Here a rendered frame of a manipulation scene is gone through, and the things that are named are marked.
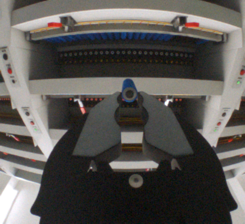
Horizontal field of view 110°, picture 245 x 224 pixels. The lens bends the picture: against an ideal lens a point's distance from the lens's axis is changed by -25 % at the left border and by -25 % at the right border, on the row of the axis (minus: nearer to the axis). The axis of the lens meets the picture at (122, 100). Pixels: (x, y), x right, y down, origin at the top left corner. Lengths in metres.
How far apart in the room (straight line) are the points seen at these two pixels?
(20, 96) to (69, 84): 0.20
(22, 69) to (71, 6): 0.23
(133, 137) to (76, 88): 0.25
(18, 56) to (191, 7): 0.46
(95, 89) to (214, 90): 0.35
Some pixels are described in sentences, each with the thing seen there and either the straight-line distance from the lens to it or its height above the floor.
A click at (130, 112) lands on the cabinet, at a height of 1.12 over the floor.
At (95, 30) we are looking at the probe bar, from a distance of 0.33.
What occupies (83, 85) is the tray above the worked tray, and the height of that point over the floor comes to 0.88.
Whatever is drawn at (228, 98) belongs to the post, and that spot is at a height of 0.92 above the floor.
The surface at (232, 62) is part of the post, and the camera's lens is 0.42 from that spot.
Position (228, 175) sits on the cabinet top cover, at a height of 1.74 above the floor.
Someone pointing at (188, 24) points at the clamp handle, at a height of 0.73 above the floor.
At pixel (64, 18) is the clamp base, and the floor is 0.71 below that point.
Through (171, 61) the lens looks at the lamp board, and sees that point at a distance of 0.47.
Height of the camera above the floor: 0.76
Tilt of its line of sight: 30 degrees up
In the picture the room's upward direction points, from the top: 180 degrees clockwise
